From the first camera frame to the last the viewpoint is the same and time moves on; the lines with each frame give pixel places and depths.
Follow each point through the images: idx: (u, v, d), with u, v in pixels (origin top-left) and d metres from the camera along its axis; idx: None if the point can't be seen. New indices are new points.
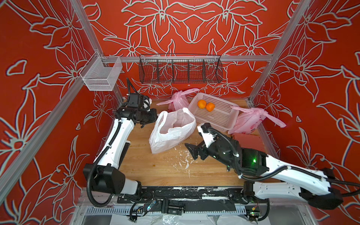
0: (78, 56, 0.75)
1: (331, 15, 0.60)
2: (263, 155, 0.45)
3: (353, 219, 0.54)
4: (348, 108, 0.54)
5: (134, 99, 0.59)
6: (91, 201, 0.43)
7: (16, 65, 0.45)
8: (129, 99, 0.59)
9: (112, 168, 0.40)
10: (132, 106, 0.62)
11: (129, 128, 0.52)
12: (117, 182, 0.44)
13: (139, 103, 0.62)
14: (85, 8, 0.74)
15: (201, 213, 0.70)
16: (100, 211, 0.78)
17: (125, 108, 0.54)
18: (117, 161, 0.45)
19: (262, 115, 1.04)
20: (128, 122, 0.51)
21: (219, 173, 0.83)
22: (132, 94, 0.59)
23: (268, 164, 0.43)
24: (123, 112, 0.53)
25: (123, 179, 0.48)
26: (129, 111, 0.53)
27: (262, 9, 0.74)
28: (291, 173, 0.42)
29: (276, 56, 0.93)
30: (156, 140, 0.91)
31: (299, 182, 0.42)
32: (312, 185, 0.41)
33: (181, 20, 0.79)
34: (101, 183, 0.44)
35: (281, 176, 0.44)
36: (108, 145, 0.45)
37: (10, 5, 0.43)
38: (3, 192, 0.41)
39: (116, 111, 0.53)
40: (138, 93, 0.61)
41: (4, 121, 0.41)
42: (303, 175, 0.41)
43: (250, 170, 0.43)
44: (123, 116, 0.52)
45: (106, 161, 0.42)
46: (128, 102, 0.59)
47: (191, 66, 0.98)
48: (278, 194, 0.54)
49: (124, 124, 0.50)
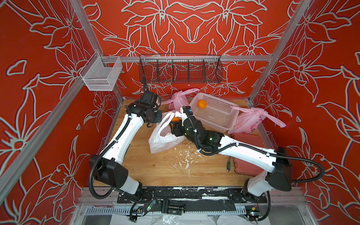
0: (78, 56, 0.75)
1: (332, 14, 0.60)
2: (221, 134, 0.53)
3: (352, 219, 0.54)
4: (348, 108, 0.54)
5: (147, 97, 0.59)
6: (92, 194, 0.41)
7: (16, 65, 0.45)
8: (143, 97, 0.60)
9: (115, 163, 0.41)
10: (145, 104, 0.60)
11: (137, 125, 0.52)
12: (119, 176, 0.45)
13: (152, 102, 0.62)
14: (85, 8, 0.74)
15: (201, 213, 0.70)
16: (100, 210, 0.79)
17: (137, 105, 0.54)
18: (121, 156, 0.46)
19: (262, 115, 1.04)
20: (138, 119, 0.51)
21: (219, 173, 0.83)
22: (146, 92, 0.60)
23: (222, 140, 0.51)
24: (133, 108, 0.53)
25: (126, 173, 0.49)
26: (139, 108, 0.53)
27: (261, 9, 0.74)
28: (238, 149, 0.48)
29: (276, 56, 0.93)
30: (155, 140, 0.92)
31: (251, 160, 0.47)
32: (259, 161, 0.45)
33: (181, 20, 0.79)
34: (103, 176, 0.45)
35: (233, 155, 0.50)
36: (115, 139, 0.46)
37: (10, 5, 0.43)
38: (3, 193, 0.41)
39: (128, 106, 0.54)
40: (153, 93, 0.62)
41: (4, 121, 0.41)
42: (253, 152, 0.46)
43: (207, 146, 0.52)
44: (133, 111, 0.52)
45: (111, 155, 0.43)
46: (141, 100, 0.60)
47: (191, 66, 0.98)
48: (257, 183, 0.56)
49: (133, 121, 0.50)
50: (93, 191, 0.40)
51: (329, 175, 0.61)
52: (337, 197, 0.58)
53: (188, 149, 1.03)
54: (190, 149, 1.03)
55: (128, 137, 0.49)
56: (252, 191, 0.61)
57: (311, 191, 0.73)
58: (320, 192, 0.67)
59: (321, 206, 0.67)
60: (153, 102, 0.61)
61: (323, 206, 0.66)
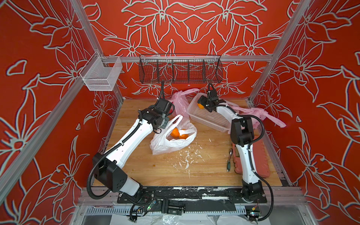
0: (78, 56, 0.75)
1: (331, 15, 0.60)
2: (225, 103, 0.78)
3: (353, 219, 0.54)
4: (348, 108, 0.54)
5: (162, 105, 0.59)
6: (88, 193, 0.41)
7: (16, 65, 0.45)
8: (157, 103, 0.60)
9: (116, 167, 0.41)
10: (158, 111, 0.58)
11: (146, 131, 0.52)
12: (117, 180, 0.44)
13: (165, 111, 0.61)
14: (85, 8, 0.74)
15: (201, 213, 0.70)
16: (100, 210, 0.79)
17: (149, 111, 0.54)
18: (123, 161, 0.46)
19: (262, 115, 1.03)
20: (147, 126, 0.51)
21: (219, 173, 0.83)
22: (161, 99, 0.59)
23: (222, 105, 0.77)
24: (146, 115, 0.53)
25: (124, 178, 0.48)
26: (151, 115, 0.53)
27: (262, 9, 0.74)
28: (224, 109, 0.76)
29: (276, 56, 0.93)
30: (160, 143, 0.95)
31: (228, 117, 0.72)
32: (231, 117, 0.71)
33: (181, 20, 0.79)
34: (102, 176, 0.45)
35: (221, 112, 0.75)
36: (120, 142, 0.46)
37: (10, 5, 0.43)
38: (3, 193, 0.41)
39: (140, 111, 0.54)
40: (168, 101, 0.61)
41: (4, 121, 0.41)
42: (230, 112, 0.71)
43: (211, 103, 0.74)
44: (145, 117, 0.52)
45: (114, 157, 0.43)
46: (154, 106, 0.60)
47: (191, 66, 0.98)
48: (242, 161, 0.68)
49: (143, 127, 0.50)
50: (90, 191, 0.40)
51: (329, 175, 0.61)
52: (337, 197, 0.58)
53: (188, 149, 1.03)
54: (190, 150, 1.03)
55: (134, 143, 0.49)
56: (248, 176, 0.65)
57: (311, 191, 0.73)
58: (320, 192, 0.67)
59: (321, 206, 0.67)
60: (166, 112, 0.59)
61: (323, 206, 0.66)
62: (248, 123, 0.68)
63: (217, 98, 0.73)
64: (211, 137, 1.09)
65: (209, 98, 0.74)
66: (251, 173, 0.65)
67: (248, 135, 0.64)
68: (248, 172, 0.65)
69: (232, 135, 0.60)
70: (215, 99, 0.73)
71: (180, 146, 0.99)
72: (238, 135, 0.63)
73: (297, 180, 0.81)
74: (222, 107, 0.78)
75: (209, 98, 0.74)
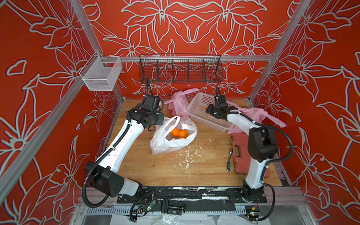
0: (78, 56, 0.75)
1: (331, 14, 0.60)
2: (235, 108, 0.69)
3: (353, 219, 0.54)
4: (348, 108, 0.54)
5: (150, 102, 0.57)
6: (84, 201, 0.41)
7: (16, 65, 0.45)
8: (145, 101, 0.58)
9: (110, 172, 0.39)
10: (146, 109, 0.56)
11: (137, 131, 0.50)
12: (114, 185, 0.43)
13: (154, 107, 0.60)
14: (85, 8, 0.74)
15: (201, 213, 0.70)
16: (100, 211, 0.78)
17: (137, 110, 0.53)
18: (118, 164, 0.45)
19: (262, 114, 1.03)
20: (138, 126, 0.49)
21: (219, 173, 0.83)
22: (148, 96, 0.57)
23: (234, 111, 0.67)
24: (134, 114, 0.52)
25: (122, 182, 0.47)
26: (140, 114, 0.52)
27: (261, 9, 0.74)
28: (237, 117, 0.64)
29: (276, 56, 0.93)
30: (160, 144, 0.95)
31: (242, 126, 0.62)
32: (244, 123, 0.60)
33: (180, 20, 0.79)
34: (98, 183, 0.44)
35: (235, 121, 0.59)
36: (111, 146, 0.44)
37: (10, 5, 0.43)
38: (3, 193, 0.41)
39: (128, 111, 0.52)
40: (155, 97, 0.59)
41: (4, 121, 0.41)
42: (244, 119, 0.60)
43: (220, 111, 0.75)
44: (133, 117, 0.51)
45: (107, 163, 0.41)
46: (142, 104, 0.58)
47: (191, 66, 0.98)
48: (251, 169, 0.61)
49: (132, 128, 0.48)
50: (85, 198, 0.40)
51: (329, 175, 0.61)
52: (338, 197, 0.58)
53: (188, 149, 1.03)
54: (190, 149, 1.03)
55: (126, 144, 0.47)
56: (253, 183, 0.62)
57: (311, 190, 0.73)
58: (320, 192, 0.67)
59: (321, 206, 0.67)
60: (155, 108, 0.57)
61: (323, 206, 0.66)
62: (269, 133, 0.55)
63: (226, 105, 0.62)
64: (211, 137, 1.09)
65: (217, 104, 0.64)
66: (258, 182, 0.62)
67: (271, 148, 0.52)
68: (255, 180, 0.61)
69: (250, 148, 0.56)
70: (224, 106, 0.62)
71: (181, 146, 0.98)
72: (260, 148, 0.52)
73: (297, 180, 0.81)
74: (235, 115, 0.66)
75: (217, 104, 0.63)
